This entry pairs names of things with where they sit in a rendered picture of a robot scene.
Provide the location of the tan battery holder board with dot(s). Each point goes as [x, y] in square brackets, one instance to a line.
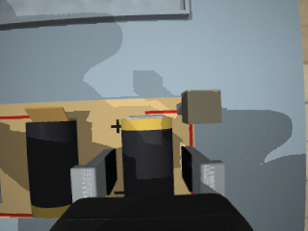
[98, 128]

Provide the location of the black battery with gold top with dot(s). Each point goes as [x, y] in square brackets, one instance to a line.
[147, 156]
[52, 151]

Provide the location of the grey shallow tray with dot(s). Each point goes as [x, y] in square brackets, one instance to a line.
[33, 13]

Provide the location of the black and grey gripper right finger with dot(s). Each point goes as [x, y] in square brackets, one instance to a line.
[200, 174]

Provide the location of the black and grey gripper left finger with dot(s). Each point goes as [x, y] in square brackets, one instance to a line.
[95, 179]

